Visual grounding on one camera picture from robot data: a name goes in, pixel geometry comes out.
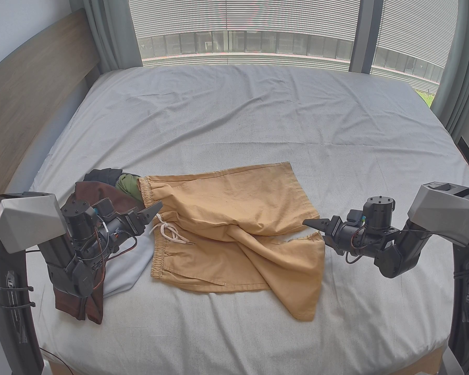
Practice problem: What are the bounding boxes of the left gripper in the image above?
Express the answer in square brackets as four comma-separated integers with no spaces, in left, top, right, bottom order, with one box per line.
[105,201,165,246]

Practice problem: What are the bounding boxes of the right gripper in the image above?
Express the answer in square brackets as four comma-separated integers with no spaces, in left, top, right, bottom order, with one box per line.
[303,215,367,256]

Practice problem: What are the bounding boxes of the tan shorts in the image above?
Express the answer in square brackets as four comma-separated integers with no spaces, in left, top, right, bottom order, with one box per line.
[138,162,326,321]

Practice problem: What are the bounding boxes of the bed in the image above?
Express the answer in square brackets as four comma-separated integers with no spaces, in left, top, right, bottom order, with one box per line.
[0,8,469,375]

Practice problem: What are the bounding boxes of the green garment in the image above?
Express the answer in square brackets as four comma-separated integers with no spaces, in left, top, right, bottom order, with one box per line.
[115,173,143,202]

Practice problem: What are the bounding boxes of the brown garment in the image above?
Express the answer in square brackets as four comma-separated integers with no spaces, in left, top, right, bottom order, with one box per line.
[53,180,145,324]

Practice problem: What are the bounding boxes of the pale grey garment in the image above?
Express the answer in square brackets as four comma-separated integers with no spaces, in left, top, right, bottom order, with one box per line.
[102,229,155,299]

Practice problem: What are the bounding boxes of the black garment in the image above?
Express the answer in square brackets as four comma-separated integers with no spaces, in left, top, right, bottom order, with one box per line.
[84,167,124,186]

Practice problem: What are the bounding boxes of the grey-green curtain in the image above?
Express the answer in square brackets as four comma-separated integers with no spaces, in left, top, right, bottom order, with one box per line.
[430,0,469,144]
[66,0,144,74]

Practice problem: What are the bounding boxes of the window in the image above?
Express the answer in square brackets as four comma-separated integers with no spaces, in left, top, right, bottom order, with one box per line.
[124,0,461,93]

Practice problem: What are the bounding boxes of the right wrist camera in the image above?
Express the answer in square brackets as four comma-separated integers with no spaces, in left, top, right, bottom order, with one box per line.
[346,209,367,226]

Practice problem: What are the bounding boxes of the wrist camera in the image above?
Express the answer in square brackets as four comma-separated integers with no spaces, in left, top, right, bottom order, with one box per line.
[87,198,118,222]
[346,209,367,226]

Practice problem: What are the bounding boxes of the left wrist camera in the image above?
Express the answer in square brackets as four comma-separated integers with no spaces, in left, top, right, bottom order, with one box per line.
[87,198,118,222]

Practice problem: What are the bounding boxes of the black cable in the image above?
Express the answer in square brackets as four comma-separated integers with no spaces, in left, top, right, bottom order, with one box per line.
[38,347,70,375]

